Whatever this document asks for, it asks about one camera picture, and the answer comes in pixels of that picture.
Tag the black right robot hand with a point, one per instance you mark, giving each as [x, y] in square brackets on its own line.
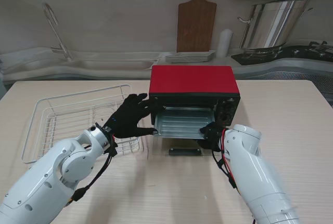
[212, 143]

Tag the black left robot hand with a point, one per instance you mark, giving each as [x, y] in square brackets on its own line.
[125, 122]

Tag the ribbed metal baking tray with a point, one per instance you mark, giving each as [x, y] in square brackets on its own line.
[182, 122]

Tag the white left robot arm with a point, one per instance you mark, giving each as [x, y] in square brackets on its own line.
[39, 179]

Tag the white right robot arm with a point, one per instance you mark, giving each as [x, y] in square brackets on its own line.
[255, 169]

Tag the black oven knob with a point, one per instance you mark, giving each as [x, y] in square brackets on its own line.
[227, 108]
[225, 117]

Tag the red-topped black toaster oven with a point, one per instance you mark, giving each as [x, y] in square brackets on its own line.
[192, 81]

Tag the white kitchen sink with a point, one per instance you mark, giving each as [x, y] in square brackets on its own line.
[109, 64]

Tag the stack of white plates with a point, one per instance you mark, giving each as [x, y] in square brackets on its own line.
[188, 57]

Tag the white cylindrical bottle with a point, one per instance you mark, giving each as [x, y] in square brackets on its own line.
[225, 43]

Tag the chrome kitchen faucet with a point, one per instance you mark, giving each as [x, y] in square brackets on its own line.
[59, 40]

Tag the black gas stove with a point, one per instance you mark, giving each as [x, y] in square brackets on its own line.
[286, 55]

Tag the brown wooden cutting board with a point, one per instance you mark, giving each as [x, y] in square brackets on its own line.
[196, 24]

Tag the stainless steel stock pot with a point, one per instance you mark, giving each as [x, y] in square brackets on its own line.
[273, 24]

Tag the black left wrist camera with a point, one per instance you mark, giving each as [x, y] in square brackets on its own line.
[113, 148]

